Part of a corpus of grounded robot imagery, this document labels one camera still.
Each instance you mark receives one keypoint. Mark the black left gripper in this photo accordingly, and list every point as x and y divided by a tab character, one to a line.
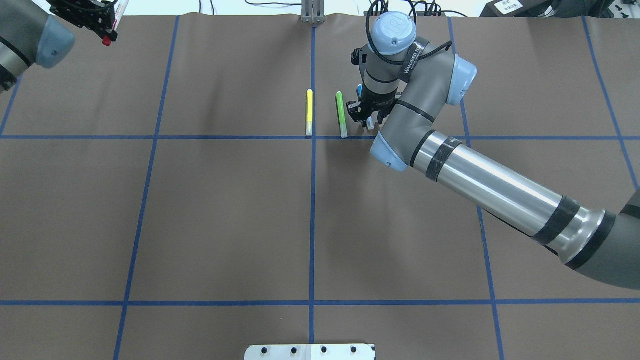
93	18

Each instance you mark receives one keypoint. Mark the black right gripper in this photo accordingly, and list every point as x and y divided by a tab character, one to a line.
373	100

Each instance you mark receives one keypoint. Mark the blue marker pen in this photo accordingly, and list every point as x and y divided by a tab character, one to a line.
368	123

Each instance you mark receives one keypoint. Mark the red marker pen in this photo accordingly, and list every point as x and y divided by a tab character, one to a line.
115	12

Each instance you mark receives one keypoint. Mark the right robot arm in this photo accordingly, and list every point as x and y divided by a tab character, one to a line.
407	81

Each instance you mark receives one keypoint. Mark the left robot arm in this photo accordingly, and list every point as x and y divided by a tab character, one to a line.
31	35

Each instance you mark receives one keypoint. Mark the green marker pen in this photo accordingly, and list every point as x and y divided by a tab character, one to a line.
341	116

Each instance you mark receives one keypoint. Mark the yellow marker pen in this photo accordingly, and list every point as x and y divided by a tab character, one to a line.
309	112

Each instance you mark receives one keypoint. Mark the aluminium frame post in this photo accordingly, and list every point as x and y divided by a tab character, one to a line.
313	12

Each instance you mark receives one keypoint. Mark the white camera pole base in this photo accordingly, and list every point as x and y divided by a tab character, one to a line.
327	351

